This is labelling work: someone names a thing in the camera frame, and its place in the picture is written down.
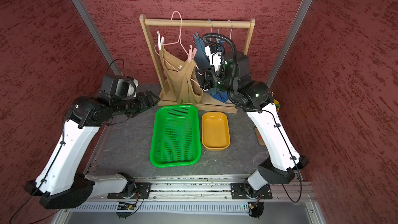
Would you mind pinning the yellow pencil cup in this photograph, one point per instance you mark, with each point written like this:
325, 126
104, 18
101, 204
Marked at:
277, 105

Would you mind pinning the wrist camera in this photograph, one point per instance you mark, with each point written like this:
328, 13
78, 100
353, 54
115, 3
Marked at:
214, 55
115, 88

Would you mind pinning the green plastic basket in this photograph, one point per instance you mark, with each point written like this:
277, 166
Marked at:
176, 140

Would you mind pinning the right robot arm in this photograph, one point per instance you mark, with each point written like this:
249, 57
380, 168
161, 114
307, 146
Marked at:
233, 76

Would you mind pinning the pink wire hanger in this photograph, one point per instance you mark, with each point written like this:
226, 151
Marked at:
164, 23

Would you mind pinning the brown tank top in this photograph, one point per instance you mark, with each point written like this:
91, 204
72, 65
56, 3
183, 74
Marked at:
181, 78

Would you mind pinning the pink clothespin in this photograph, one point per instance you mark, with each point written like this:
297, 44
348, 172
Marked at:
191, 53

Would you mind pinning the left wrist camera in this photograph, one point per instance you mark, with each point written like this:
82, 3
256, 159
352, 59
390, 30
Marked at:
115, 88

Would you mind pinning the royal blue tank top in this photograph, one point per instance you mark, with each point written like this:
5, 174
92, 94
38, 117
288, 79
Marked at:
218, 95

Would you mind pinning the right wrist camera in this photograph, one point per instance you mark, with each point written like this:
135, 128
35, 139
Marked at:
214, 55

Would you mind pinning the white clothespin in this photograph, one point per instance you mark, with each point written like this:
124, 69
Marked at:
160, 39

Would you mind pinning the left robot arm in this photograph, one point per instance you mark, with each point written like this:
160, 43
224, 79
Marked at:
59, 186

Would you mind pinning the brown wooden brush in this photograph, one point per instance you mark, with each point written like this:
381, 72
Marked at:
259, 137

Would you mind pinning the wooden clothes rack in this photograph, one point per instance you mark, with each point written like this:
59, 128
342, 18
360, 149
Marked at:
167, 98

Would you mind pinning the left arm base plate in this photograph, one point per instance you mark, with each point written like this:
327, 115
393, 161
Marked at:
132, 191

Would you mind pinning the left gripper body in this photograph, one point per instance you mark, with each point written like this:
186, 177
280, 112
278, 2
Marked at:
136, 104

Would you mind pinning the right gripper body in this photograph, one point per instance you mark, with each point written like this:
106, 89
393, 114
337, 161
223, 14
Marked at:
210, 79

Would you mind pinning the grey-blue tank top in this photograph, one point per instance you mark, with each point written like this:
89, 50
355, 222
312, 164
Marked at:
200, 58

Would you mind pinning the yellow plastic tray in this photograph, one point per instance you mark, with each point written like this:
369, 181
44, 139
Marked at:
215, 131

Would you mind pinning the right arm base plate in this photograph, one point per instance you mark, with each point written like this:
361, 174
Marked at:
243, 191

